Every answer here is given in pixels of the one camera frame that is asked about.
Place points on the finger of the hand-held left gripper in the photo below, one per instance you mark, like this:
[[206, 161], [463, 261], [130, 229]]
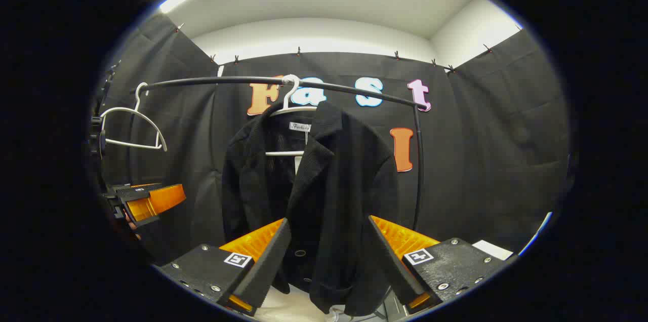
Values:
[[162, 199]]

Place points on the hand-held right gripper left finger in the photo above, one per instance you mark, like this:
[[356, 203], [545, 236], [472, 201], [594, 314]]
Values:
[[271, 266]]

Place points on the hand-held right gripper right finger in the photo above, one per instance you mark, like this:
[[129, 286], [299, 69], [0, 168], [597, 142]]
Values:
[[392, 261]]

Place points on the black jacket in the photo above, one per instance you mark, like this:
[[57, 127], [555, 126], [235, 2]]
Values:
[[344, 185]]

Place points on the white clothes hanger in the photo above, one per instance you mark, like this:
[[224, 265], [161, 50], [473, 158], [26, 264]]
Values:
[[293, 109], [134, 145]]

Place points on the black clothes rack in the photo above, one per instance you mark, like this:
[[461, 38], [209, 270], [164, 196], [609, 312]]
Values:
[[228, 80]]

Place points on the white cabinet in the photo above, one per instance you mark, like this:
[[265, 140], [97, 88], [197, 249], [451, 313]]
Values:
[[493, 249]]

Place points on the black backdrop cloth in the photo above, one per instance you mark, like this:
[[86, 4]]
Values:
[[506, 134]]

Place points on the row of small backdrop clips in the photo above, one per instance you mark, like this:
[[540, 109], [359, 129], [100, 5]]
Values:
[[298, 51]]

